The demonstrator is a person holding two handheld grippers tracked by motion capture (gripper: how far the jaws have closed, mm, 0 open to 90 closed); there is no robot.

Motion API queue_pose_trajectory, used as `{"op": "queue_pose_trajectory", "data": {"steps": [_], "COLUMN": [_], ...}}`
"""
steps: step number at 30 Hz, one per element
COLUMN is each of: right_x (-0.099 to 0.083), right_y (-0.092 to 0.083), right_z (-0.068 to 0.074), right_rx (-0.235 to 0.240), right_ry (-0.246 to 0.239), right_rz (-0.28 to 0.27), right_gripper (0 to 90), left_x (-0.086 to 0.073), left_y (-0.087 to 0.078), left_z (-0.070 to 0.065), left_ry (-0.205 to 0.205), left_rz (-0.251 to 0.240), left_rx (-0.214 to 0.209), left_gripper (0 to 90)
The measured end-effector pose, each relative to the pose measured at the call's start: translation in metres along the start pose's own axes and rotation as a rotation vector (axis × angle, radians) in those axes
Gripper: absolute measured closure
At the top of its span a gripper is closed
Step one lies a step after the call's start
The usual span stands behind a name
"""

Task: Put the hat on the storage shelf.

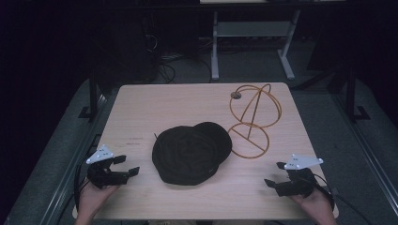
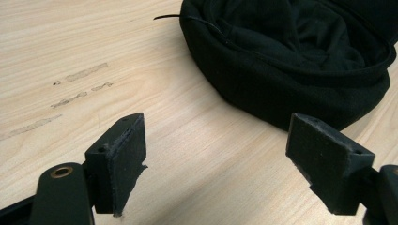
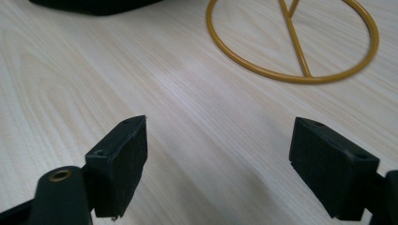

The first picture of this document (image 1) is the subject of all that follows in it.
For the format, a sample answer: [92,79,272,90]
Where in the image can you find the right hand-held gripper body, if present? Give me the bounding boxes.
[276,153,325,198]

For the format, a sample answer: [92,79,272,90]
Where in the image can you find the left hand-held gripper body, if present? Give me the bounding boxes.
[85,143,130,190]

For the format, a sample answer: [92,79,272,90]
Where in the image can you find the orange wire hat stand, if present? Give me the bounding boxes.
[227,82,283,159]

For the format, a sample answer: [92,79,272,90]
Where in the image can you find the black hat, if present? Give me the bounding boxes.
[151,121,234,187]

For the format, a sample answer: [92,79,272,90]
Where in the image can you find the person's left hand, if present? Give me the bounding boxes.
[76,180,120,220]

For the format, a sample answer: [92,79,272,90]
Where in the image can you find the person's right hand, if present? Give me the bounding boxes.
[288,188,337,221]

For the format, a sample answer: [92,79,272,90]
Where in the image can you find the black metal stand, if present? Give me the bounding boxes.
[78,70,105,122]
[343,64,372,124]

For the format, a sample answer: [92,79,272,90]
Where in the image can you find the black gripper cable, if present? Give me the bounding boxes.
[313,172,374,225]
[73,155,92,214]

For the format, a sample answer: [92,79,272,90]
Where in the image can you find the aluminium rail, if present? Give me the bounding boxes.
[330,92,398,208]
[38,93,111,225]

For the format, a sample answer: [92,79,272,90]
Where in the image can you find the black floor cables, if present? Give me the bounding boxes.
[155,53,214,84]

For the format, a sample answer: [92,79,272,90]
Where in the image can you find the white metal table frame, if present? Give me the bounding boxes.
[210,8,302,82]

